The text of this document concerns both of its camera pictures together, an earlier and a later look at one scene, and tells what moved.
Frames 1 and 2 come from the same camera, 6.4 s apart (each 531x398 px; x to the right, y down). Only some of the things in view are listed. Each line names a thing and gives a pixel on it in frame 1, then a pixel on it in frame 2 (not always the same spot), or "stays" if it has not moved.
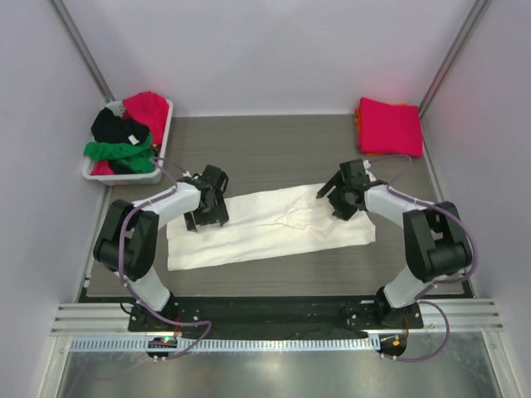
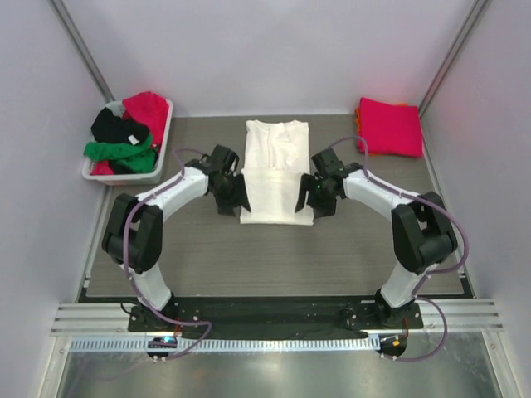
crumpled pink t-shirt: (152, 109) stays
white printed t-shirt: (233, 228) -> (277, 156)
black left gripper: (219, 215) -> (226, 206)
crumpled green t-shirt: (137, 157) stays
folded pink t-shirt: (389, 129) stays
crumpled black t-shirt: (110, 128) stays
